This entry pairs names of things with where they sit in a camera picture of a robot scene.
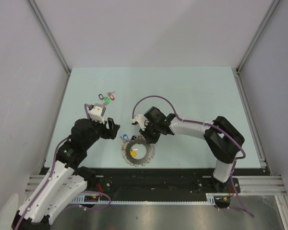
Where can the front aluminium crossbar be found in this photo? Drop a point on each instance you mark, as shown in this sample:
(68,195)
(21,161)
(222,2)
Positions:
(249,185)

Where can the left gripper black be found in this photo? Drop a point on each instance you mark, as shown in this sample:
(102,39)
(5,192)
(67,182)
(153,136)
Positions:
(113,127)

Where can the key with yellow tag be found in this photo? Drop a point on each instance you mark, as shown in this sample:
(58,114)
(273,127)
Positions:
(134,153)

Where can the right aluminium frame post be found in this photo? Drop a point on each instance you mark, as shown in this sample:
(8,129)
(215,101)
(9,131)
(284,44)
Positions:
(258,33)

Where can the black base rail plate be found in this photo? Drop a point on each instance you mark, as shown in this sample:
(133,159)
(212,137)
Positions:
(163,185)

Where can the metal disc with keyrings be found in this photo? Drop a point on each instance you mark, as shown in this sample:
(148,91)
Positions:
(146,152)

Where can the aluminium frame post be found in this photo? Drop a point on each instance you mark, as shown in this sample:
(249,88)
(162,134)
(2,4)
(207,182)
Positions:
(48,34)
(258,33)

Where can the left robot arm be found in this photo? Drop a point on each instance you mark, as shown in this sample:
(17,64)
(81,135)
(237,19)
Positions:
(65,179)

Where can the white slotted cable duct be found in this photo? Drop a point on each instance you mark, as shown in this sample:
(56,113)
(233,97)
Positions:
(89,200)

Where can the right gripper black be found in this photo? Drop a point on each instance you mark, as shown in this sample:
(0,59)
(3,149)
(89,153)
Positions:
(150,139)

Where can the key with light-green tag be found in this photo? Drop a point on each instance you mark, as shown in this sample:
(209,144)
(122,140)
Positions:
(106,101)

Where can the key with blue tag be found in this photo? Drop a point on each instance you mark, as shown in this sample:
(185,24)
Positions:
(124,138)

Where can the left aluminium frame post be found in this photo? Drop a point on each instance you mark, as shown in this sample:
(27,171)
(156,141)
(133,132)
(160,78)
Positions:
(48,34)

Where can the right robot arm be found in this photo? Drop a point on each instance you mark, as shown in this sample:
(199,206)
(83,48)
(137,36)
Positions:
(223,139)

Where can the right aluminium side rail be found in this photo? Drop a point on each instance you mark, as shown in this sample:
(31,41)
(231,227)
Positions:
(251,121)

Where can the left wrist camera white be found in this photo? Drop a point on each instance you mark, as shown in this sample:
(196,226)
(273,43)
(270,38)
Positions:
(96,113)

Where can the key with red tag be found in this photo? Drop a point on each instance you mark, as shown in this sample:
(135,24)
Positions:
(111,96)

